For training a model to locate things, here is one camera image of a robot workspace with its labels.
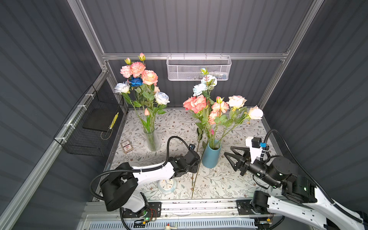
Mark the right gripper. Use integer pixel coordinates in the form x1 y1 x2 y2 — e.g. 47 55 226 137
223 144 278 188

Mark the teal ceramic vase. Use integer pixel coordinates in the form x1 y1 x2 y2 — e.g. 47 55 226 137
202 140 221 169

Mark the clear ribbed glass vase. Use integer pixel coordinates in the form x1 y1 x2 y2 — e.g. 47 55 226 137
144 129 161 151

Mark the pink carnation spray stem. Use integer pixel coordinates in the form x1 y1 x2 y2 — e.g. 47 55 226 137
207 96 230 150

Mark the pale cream rose stem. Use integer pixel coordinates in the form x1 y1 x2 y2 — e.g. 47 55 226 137
214 95 248 147

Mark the pink tulip stem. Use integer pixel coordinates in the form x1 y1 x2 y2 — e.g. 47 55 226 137
143 108 153 133

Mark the white blue rose stem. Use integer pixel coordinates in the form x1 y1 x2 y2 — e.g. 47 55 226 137
149 92 170 133

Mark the white rose spray stem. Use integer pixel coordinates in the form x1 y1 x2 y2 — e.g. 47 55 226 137
193 68 218 98

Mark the pink peony spray stem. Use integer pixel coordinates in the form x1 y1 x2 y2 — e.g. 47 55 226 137
120 58 133 79

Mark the coral pink rose stem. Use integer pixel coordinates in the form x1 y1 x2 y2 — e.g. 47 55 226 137
183 96 197 110

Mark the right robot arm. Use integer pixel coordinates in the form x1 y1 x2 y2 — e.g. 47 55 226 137
224 145 368 230

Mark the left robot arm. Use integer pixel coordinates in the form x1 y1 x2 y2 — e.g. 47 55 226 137
100 144 200 216

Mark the small round alarm clock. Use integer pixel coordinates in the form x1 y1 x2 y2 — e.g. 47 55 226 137
157 178 177 195

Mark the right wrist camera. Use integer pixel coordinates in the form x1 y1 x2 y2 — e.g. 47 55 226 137
245 137 269 163

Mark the left black cable conduit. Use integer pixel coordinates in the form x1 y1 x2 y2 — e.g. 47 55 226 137
89 136 192 230

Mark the black cable conduit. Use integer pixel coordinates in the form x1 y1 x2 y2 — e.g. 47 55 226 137
89 136 192 230
263 129 364 223

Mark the aluminium mounting rail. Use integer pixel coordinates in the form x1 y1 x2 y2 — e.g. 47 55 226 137
83 198 317 219

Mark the white wire mesh basket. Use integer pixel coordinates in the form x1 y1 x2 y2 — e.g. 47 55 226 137
166 54 232 81

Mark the black wire basket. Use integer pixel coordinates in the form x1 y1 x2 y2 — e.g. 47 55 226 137
54 87 125 157

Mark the right black cable conduit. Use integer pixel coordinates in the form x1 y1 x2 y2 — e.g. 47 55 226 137
263 129 364 223

